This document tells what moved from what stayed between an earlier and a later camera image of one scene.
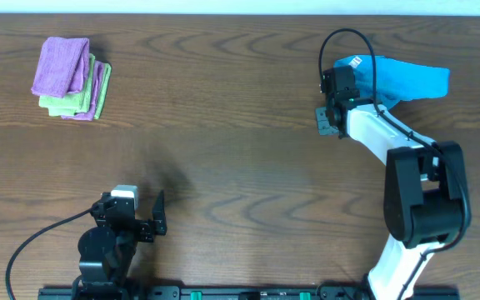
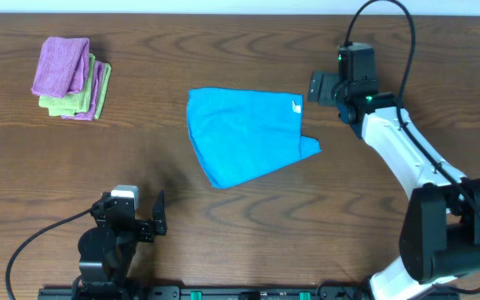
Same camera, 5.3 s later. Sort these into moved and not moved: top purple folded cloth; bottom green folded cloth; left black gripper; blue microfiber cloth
Moved: blue microfiber cloth
Not moved: top purple folded cloth; bottom green folded cloth; left black gripper
